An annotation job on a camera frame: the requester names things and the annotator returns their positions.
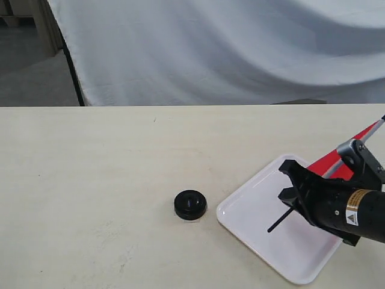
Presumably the black round flag base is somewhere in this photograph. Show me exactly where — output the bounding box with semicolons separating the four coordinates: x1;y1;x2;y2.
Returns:
174;190;208;221

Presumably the wooden furniture in background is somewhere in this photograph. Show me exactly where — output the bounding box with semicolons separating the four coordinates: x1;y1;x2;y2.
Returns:
1;0;64;57

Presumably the red flag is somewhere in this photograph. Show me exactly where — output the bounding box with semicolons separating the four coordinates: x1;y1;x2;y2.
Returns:
267;118;384;232

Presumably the black backdrop stand pole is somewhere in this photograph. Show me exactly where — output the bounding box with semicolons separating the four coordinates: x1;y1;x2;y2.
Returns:
61;35;85;107

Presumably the white backdrop cloth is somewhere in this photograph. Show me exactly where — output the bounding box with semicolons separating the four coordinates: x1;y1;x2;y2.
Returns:
49;1;384;106

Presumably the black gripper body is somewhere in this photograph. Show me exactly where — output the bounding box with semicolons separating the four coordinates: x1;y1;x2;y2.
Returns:
303;176;384;246

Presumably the white square plastic tray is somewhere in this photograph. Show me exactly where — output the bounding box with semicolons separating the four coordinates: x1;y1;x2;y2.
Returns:
216;154;342;285

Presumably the grey gripper-mounted camera bracket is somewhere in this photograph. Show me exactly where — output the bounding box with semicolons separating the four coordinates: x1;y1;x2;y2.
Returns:
337;139;384;188

